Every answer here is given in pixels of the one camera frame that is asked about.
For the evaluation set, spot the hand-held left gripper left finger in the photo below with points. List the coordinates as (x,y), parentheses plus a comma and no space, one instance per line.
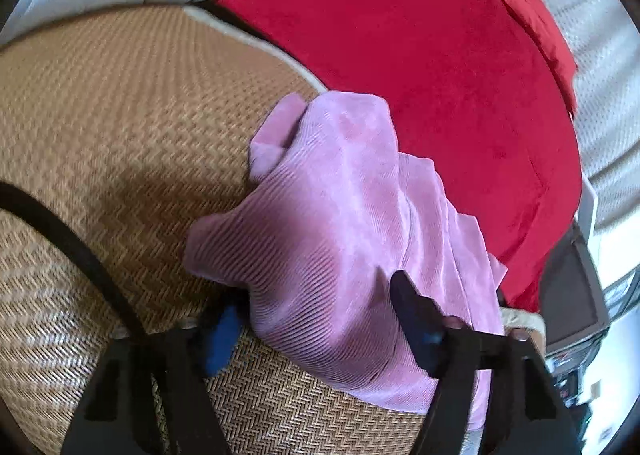
(222,340)

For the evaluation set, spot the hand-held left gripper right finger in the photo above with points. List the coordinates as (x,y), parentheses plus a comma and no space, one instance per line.
(415,325)

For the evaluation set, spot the pink zip jacket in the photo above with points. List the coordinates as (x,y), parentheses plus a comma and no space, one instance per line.
(340,210)

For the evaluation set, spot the brown wooden crib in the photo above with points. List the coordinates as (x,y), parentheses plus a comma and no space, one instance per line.
(575,285)

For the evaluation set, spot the white board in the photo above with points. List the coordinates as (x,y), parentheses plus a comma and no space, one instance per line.
(587,207)

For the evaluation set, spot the woven rattan mat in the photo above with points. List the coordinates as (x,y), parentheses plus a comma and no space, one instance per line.
(125,110)

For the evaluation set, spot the red blanket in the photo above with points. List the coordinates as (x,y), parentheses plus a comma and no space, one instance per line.
(400,60)

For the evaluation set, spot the beige dotted curtain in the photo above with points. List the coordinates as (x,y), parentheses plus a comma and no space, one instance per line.
(595,85)

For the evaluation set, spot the red pillow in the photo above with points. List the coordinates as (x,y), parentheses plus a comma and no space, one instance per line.
(540,30)

